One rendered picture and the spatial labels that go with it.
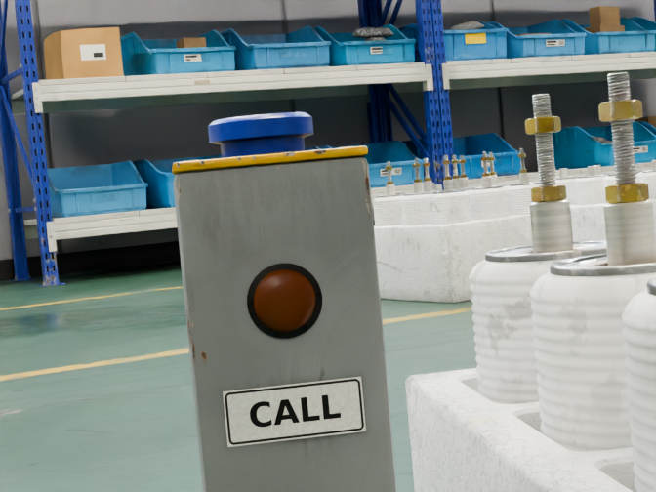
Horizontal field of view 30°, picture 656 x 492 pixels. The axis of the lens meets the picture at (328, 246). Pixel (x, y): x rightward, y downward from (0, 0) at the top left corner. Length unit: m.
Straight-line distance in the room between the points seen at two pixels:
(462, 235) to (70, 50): 2.50
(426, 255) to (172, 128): 3.05
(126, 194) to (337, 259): 4.53
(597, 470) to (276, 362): 0.14
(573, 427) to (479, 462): 0.05
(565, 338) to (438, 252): 2.28
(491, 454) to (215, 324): 0.18
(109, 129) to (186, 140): 0.37
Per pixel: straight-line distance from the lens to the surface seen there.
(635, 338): 0.46
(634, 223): 0.57
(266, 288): 0.43
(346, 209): 0.44
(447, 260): 2.81
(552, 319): 0.56
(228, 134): 0.45
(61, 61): 4.98
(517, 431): 0.58
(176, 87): 5.01
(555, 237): 0.68
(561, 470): 0.51
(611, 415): 0.55
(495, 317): 0.67
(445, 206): 2.86
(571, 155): 6.30
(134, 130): 5.72
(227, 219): 0.43
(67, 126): 5.65
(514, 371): 0.66
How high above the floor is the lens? 0.30
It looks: 3 degrees down
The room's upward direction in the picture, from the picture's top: 5 degrees counter-clockwise
